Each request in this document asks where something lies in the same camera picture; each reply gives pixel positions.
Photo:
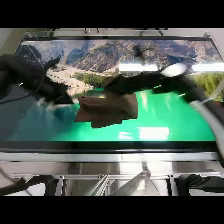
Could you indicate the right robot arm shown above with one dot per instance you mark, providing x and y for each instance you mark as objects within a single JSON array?
[{"x": 150, "y": 81}]

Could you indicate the brown garment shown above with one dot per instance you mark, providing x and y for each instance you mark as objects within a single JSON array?
[{"x": 110, "y": 110}]

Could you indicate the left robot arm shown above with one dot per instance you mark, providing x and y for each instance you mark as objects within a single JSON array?
[{"x": 23, "y": 71}]

